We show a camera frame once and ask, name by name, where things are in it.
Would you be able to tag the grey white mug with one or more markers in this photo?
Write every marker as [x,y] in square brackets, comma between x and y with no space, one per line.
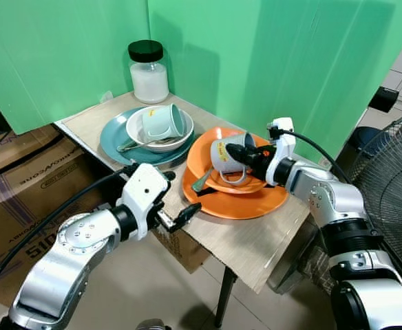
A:
[221,159]

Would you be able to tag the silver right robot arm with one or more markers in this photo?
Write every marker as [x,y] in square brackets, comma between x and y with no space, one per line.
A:
[339,206]

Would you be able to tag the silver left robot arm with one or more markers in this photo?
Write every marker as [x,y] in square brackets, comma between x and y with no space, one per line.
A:
[56,268]

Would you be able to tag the green spoon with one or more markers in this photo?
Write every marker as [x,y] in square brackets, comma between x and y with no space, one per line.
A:
[201,183]

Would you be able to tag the white bowl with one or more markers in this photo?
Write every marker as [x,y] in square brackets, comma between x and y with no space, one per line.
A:
[161,143]

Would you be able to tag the orange bowl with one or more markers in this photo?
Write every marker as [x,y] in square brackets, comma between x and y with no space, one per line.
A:
[215,184]

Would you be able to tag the small plain cardboard box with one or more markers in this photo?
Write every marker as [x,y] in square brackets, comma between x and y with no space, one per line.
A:
[184,251]

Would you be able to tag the orange plate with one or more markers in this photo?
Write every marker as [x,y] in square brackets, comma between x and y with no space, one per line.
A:
[239,205]

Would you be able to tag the metal spoon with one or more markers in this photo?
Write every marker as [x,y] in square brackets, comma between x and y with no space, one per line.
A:
[129,145]

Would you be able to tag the mint green mug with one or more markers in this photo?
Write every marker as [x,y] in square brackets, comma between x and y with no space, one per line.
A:
[161,122]

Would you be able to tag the teal plate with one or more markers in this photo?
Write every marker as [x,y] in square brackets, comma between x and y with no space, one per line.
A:
[113,137]

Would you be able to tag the black table leg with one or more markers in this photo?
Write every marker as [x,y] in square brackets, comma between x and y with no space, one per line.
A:
[224,299]

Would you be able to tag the glass jar with black lid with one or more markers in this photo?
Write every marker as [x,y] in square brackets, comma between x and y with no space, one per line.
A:
[149,82]

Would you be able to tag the wide green backdrop board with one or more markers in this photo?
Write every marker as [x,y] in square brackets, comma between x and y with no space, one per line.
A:
[290,62]

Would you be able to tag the black box-shaped object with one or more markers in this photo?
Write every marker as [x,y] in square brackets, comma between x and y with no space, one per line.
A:
[385,97]

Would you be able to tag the cardboard box with small print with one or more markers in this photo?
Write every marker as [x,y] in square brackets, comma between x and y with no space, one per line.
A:
[29,172]

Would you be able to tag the cardboard box with large print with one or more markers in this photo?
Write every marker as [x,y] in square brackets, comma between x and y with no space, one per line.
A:
[8,258]

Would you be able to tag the narrow green backdrop board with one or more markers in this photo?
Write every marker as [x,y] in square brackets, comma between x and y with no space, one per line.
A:
[49,48]

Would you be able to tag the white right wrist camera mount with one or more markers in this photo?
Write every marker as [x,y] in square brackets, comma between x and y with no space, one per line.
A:
[283,148]

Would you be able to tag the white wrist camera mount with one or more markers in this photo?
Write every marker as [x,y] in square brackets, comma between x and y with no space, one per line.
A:
[283,148]
[144,196]

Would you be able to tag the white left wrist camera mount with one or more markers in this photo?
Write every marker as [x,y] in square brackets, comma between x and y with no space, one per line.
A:
[144,196]

